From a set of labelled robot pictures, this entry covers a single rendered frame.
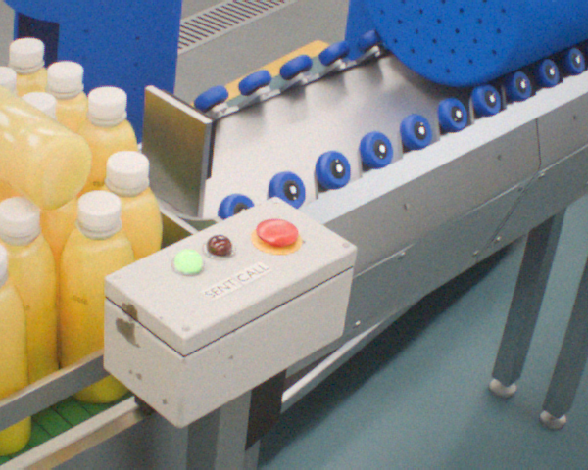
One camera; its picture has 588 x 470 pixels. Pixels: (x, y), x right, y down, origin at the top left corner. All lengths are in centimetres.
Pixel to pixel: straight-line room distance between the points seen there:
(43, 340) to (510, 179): 81
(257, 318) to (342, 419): 154
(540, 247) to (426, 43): 86
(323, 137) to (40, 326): 58
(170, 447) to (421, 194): 52
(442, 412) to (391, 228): 111
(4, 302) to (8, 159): 13
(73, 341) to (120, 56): 71
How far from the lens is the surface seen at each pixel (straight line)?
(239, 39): 396
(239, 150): 157
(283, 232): 110
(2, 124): 113
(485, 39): 166
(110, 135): 129
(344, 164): 149
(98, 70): 183
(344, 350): 253
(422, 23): 172
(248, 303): 104
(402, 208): 160
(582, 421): 272
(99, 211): 112
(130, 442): 123
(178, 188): 144
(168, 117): 141
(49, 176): 110
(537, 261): 252
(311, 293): 110
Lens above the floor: 173
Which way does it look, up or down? 34 degrees down
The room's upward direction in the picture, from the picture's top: 8 degrees clockwise
